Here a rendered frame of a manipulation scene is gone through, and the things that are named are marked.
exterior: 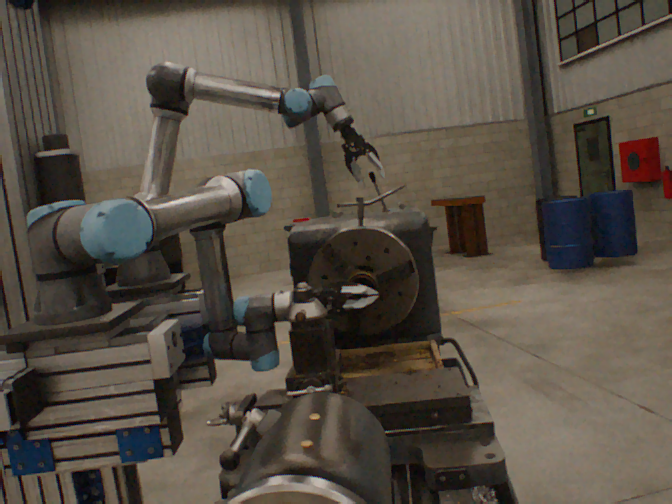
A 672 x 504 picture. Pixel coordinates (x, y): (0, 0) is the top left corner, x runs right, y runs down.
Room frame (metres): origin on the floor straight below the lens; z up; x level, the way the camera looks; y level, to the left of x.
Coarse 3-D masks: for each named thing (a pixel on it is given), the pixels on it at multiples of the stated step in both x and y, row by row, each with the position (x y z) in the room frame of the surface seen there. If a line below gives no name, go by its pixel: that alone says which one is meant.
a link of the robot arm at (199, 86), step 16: (160, 64) 1.67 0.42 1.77; (176, 64) 1.67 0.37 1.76; (160, 80) 1.64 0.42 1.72; (176, 80) 1.62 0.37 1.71; (192, 80) 1.63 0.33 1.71; (208, 80) 1.64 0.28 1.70; (224, 80) 1.64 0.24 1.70; (240, 80) 1.66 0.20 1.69; (160, 96) 1.67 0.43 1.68; (176, 96) 1.65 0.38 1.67; (192, 96) 1.65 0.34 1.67; (208, 96) 1.65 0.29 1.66; (224, 96) 1.64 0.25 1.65; (240, 96) 1.64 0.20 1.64; (256, 96) 1.64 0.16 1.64; (272, 96) 1.64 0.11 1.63; (288, 96) 1.62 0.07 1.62; (304, 96) 1.62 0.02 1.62; (272, 112) 1.68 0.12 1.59; (288, 112) 1.64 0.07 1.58; (304, 112) 1.63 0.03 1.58
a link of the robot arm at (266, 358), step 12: (240, 336) 1.47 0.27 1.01; (252, 336) 1.43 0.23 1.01; (264, 336) 1.42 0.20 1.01; (276, 336) 1.46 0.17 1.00; (240, 348) 1.45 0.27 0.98; (252, 348) 1.43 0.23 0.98; (264, 348) 1.42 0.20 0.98; (276, 348) 1.45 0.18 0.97; (240, 360) 1.48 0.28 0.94; (252, 360) 1.43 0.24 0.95; (264, 360) 1.42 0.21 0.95; (276, 360) 1.44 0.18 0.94
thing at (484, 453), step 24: (480, 408) 1.00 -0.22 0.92; (408, 432) 0.95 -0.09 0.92; (432, 432) 0.95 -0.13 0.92; (456, 432) 0.94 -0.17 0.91; (480, 432) 0.94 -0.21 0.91; (240, 456) 0.97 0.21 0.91; (408, 456) 0.95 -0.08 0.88; (432, 456) 0.89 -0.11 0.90; (456, 456) 0.88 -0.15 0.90; (480, 456) 0.87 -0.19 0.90; (504, 456) 0.85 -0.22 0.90; (432, 480) 0.85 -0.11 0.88; (456, 480) 0.84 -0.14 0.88; (480, 480) 0.84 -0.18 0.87; (504, 480) 0.84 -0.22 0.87
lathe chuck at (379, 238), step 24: (336, 240) 1.65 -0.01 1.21; (360, 240) 1.64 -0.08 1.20; (384, 240) 1.63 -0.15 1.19; (312, 264) 1.65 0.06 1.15; (360, 264) 1.64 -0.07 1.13; (384, 264) 1.63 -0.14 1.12; (384, 288) 1.63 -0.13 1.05; (408, 288) 1.63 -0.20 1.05; (384, 312) 1.63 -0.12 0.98; (408, 312) 1.63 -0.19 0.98
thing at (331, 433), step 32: (256, 416) 0.53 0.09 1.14; (288, 416) 0.51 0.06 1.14; (320, 416) 0.50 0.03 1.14; (352, 416) 0.51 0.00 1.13; (256, 448) 0.49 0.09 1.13; (288, 448) 0.44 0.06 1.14; (320, 448) 0.44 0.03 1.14; (352, 448) 0.45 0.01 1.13; (384, 448) 0.51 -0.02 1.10; (256, 480) 0.42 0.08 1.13; (288, 480) 0.37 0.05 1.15; (320, 480) 0.37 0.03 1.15; (352, 480) 0.42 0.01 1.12; (384, 480) 0.45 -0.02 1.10
